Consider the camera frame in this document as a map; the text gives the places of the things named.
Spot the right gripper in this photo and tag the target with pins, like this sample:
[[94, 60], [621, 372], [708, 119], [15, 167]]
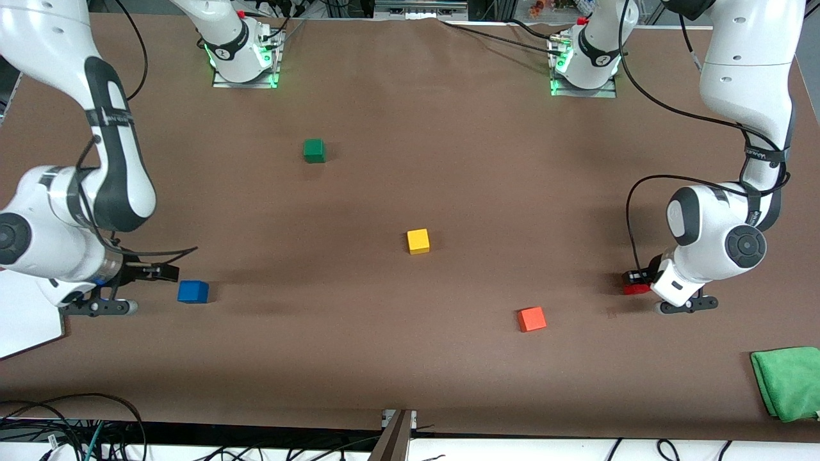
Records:
[[136, 273]]

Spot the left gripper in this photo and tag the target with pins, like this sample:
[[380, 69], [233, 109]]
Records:
[[651, 269]]

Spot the red wooden block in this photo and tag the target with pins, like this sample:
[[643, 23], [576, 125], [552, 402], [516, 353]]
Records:
[[635, 289]]

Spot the blue wooden block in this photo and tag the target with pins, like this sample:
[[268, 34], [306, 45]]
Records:
[[193, 292]]

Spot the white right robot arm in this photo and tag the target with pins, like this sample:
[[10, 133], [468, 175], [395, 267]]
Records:
[[38, 38]]

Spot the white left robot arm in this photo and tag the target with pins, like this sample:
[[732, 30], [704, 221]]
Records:
[[749, 64]]

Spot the orange wooden block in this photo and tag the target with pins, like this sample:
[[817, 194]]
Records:
[[532, 319]]

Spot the white flat board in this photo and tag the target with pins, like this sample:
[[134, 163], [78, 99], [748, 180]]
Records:
[[25, 326]]

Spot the green folded cloth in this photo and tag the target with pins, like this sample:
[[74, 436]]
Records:
[[791, 384]]

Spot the green wooden block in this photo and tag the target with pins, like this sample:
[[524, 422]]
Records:
[[314, 151]]

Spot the white lower shelf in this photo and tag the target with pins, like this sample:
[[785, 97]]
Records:
[[512, 451]]

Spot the yellow wooden block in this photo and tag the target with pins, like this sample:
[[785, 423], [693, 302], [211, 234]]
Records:
[[418, 241]]

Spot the brown table cover sheet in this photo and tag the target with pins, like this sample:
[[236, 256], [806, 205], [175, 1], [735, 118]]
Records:
[[384, 352]]

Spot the dark metal strut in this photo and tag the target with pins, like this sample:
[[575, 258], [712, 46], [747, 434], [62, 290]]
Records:
[[392, 442]]

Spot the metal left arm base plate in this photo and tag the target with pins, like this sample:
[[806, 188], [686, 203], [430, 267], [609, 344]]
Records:
[[608, 93]]

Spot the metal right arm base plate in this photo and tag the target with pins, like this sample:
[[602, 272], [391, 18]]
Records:
[[246, 84]]

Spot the small aluminium bracket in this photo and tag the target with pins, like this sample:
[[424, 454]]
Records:
[[387, 417]]

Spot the grey metal rail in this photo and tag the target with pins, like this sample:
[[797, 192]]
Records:
[[419, 8]]

